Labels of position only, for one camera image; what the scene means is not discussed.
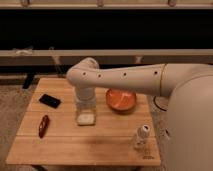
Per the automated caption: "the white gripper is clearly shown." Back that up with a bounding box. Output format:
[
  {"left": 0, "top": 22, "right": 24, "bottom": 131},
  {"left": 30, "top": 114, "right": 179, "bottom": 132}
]
[{"left": 75, "top": 88, "right": 96, "bottom": 115}]

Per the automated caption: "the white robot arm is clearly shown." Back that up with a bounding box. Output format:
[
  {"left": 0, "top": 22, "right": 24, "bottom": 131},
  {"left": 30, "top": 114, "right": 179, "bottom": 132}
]
[{"left": 66, "top": 58, "right": 213, "bottom": 171}]

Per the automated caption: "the white sponge block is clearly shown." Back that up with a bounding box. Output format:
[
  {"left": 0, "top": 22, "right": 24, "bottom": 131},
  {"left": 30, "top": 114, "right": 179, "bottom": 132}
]
[{"left": 77, "top": 114, "right": 96, "bottom": 126}]

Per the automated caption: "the orange bowl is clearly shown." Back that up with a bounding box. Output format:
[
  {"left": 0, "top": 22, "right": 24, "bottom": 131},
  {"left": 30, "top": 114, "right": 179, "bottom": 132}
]
[{"left": 106, "top": 89, "right": 137, "bottom": 111}]

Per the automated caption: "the wooden table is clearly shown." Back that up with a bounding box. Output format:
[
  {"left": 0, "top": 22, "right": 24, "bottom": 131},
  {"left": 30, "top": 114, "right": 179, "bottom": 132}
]
[{"left": 7, "top": 78, "right": 161, "bottom": 166}]

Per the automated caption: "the clear bottle white cap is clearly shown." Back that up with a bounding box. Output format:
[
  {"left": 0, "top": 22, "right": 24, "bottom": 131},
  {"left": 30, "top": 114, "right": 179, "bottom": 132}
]
[{"left": 134, "top": 125, "right": 150, "bottom": 149}]

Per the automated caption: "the black power cable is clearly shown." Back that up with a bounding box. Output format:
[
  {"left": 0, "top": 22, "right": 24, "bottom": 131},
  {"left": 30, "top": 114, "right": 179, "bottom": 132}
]
[{"left": 152, "top": 95, "right": 169, "bottom": 112}]

